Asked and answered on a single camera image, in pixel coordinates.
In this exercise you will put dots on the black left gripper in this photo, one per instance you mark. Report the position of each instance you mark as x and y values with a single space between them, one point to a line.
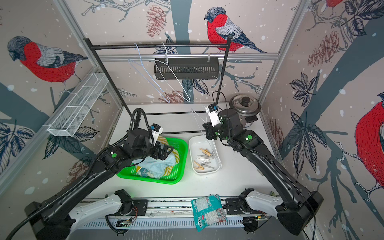
158 155

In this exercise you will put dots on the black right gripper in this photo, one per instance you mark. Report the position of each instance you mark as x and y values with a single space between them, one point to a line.
210 129

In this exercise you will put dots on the light blue towel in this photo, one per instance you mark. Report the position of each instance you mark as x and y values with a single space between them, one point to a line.
159 165

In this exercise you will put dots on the yellow striped towel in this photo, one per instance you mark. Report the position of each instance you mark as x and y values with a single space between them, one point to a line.
172 162

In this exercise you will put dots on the beige clothespin yellow towel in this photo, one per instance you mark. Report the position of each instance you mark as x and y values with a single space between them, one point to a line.
198 166
207 153

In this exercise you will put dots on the white clothespin blue towel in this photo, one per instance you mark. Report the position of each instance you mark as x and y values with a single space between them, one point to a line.
206 164
203 157

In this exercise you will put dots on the white hanger with yellow towel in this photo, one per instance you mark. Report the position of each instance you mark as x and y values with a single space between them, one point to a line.
185 95

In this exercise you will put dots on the light blue wire hanger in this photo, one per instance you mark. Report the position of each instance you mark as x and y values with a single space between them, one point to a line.
150 79

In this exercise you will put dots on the white hanger with blue towel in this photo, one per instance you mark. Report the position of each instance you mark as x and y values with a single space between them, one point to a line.
200 117

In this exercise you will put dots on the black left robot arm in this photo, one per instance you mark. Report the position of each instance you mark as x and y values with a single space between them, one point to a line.
51 220

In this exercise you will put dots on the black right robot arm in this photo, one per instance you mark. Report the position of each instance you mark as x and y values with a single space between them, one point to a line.
295 205

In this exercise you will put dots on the green plastic basket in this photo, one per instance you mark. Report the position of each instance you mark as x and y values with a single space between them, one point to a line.
173 175

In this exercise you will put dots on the white rectangular tray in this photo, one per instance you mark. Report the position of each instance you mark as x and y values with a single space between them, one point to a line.
197 142

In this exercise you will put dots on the silver rice cooker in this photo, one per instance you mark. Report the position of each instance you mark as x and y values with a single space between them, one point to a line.
247 108

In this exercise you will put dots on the black clothes rack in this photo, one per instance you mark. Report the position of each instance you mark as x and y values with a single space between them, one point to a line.
93 49

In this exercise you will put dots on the teal snack packet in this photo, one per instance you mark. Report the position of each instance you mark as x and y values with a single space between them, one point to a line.
208 211

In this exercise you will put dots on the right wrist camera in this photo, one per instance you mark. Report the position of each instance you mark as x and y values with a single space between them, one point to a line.
213 112

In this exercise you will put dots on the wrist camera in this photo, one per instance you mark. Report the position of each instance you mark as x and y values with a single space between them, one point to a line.
155 131
213 112

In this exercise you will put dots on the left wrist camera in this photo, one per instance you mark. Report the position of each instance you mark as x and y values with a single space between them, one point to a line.
155 131

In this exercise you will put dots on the black wall basket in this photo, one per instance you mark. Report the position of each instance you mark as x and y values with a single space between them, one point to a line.
190 69

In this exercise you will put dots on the white wire mesh shelf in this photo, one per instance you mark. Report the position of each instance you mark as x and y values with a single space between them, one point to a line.
81 102

